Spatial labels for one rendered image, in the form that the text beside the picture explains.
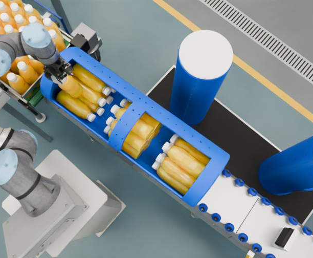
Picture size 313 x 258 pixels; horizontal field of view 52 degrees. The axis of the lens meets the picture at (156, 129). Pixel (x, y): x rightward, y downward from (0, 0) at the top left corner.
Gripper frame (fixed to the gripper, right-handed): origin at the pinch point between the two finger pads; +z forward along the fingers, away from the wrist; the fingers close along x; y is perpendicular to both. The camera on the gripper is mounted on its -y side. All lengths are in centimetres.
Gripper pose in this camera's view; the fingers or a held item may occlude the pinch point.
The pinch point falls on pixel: (60, 76)
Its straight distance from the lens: 141.1
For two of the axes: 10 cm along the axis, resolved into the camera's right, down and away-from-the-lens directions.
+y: 8.0, 5.8, -1.5
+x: 6.0, -7.7, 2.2
